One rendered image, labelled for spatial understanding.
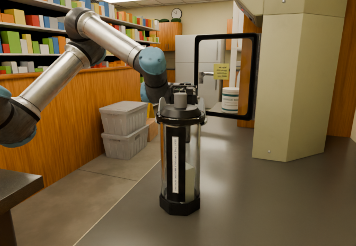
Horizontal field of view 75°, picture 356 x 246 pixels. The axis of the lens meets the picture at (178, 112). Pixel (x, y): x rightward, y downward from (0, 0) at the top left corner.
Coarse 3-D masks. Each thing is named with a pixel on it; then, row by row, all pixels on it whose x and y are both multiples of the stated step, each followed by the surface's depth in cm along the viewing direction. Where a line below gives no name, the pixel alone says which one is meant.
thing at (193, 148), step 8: (176, 120) 47; (184, 120) 47; (160, 128) 51; (192, 128) 48; (200, 128) 51; (160, 136) 52; (192, 136) 49; (200, 136) 52; (192, 144) 49; (200, 144) 52; (192, 152) 50; (200, 152) 53; (192, 160) 50; (192, 168) 51; (192, 176) 51; (192, 184) 52; (192, 192) 52; (168, 200) 53; (192, 200) 53
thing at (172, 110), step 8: (176, 96) 50; (184, 96) 50; (176, 104) 50; (184, 104) 50; (160, 112) 51; (168, 112) 48; (176, 112) 48; (184, 112) 48; (192, 112) 48; (200, 112) 51
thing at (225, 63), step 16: (208, 48) 113; (224, 48) 109; (240, 48) 106; (208, 64) 115; (224, 64) 111; (240, 64) 107; (208, 80) 117; (224, 80) 113; (240, 80) 109; (208, 96) 118; (224, 96) 114; (240, 96) 110; (224, 112) 116; (240, 112) 112
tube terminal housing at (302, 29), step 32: (288, 0) 68; (320, 0) 70; (288, 32) 70; (320, 32) 73; (288, 64) 72; (320, 64) 76; (288, 96) 74; (320, 96) 79; (256, 128) 80; (288, 128) 76; (320, 128) 83; (288, 160) 79
